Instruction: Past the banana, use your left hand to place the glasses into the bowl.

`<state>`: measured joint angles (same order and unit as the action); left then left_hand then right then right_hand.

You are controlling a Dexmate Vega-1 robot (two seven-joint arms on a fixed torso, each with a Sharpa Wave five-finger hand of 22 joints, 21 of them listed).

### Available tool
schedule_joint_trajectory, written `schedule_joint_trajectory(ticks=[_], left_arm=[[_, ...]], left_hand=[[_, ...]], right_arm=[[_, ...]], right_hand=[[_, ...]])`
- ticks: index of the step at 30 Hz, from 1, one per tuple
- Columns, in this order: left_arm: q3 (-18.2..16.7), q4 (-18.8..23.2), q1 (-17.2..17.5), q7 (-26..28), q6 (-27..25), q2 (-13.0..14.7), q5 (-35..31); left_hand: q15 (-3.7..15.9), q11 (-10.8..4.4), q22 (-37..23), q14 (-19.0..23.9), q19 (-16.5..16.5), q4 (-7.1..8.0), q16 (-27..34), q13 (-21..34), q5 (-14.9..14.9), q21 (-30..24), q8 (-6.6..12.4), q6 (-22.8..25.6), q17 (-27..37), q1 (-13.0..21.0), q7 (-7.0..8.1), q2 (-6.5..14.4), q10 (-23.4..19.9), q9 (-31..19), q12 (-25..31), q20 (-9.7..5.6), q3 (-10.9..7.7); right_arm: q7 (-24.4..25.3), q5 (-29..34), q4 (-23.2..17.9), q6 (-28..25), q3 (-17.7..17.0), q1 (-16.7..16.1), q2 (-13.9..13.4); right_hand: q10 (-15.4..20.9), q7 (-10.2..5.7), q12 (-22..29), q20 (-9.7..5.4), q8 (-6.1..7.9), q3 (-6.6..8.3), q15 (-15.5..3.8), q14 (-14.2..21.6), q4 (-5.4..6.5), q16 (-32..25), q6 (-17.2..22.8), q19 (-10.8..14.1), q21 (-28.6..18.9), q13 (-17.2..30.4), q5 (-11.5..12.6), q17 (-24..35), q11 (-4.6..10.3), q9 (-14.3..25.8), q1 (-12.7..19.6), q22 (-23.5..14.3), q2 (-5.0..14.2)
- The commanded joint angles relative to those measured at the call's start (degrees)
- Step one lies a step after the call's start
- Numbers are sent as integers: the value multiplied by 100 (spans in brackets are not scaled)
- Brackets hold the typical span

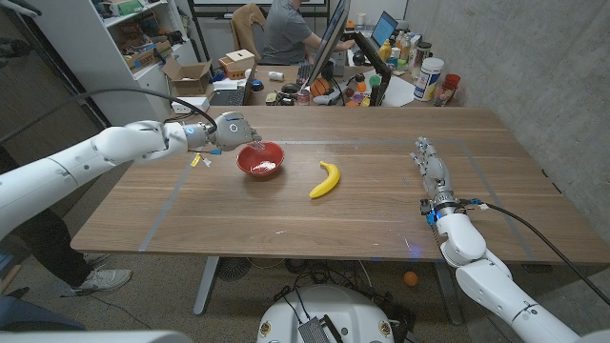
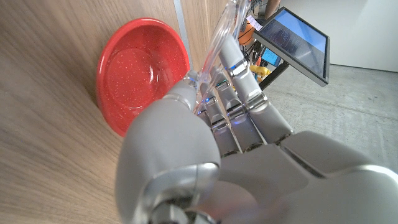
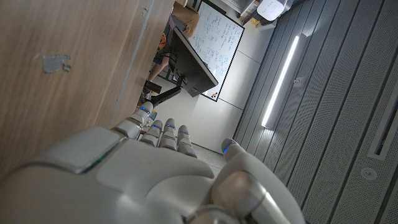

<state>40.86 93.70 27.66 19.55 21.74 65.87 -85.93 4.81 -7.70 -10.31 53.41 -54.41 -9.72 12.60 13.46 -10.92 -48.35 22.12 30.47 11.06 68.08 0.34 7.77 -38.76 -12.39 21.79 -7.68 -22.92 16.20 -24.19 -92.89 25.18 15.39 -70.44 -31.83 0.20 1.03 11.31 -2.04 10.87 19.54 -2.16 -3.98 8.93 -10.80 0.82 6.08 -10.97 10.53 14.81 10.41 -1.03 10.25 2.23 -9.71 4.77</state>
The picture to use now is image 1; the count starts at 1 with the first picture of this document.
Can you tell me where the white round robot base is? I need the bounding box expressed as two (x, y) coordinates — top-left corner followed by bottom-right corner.
(256, 284), (396, 343)

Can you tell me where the wooden desk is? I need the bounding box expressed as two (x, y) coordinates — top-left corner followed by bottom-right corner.
(242, 65), (458, 108)

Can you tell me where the office chair brown jacket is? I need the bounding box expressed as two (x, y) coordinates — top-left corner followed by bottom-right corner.
(231, 3), (268, 63)

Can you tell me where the yellow banana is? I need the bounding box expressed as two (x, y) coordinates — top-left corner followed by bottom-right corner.
(309, 160), (341, 200)

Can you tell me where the white paper sheet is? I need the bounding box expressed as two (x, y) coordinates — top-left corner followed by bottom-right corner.
(380, 75), (416, 108)

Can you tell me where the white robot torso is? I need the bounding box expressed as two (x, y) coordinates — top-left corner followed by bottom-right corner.
(0, 331), (192, 343)

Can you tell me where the black laptop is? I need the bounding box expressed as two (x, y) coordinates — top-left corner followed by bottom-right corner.
(209, 61), (258, 107)

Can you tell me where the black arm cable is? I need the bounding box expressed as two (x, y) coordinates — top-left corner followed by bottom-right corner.
(0, 86), (219, 144)
(459, 198), (610, 306)

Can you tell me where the white power box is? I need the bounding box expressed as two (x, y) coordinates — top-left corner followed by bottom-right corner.
(171, 96), (211, 115)

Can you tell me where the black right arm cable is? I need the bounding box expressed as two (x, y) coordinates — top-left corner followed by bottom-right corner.
(459, 198), (610, 306)

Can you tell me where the black floor fan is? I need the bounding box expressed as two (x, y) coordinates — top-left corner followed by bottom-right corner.
(216, 256), (253, 282)

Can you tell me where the open cardboard box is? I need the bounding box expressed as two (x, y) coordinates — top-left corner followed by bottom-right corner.
(160, 56), (214, 99)

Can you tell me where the grey table leg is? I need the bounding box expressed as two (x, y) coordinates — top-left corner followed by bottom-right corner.
(193, 255), (220, 316)
(432, 260), (464, 326)

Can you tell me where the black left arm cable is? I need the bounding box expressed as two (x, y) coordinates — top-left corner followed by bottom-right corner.
(0, 86), (219, 144)

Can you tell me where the person in grey shirt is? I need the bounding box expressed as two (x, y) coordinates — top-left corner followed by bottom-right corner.
(259, 0), (356, 67)

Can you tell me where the person in dark trousers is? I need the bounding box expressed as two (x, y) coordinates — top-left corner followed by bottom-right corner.
(0, 147), (133, 297)

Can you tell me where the white shelf unit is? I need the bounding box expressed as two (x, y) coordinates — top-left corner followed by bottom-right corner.
(18, 0), (201, 128)

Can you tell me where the grey ribbed box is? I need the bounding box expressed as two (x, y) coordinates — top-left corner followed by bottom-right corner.
(297, 316), (335, 343)

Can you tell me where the laptop with blue screen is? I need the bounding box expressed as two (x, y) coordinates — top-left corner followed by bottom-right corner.
(370, 10), (399, 49)

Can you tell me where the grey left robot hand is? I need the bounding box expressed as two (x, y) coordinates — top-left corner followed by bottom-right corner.
(209, 111), (262, 152)

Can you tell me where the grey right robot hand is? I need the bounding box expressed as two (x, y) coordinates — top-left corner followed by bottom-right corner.
(409, 136), (457, 207)

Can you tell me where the small orange basketball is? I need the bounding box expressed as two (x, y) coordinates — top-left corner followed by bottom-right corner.
(310, 77), (331, 98)

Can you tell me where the wooden box orange base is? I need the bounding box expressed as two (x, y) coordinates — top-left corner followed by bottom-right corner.
(218, 49), (257, 81)

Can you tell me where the black computer monitor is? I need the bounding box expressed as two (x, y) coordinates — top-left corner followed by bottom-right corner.
(304, 0), (352, 90)

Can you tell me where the cardboard box with items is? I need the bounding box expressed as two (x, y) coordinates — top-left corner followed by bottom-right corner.
(124, 40), (175, 71)

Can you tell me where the red bowl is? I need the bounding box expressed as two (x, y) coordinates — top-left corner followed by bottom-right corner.
(236, 141), (286, 179)

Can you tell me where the jar with dark lid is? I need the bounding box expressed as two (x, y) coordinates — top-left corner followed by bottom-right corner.
(410, 41), (433, 80)

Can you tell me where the white canister blue label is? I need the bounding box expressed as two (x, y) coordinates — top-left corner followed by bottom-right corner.
(413, 57), (445, 103)

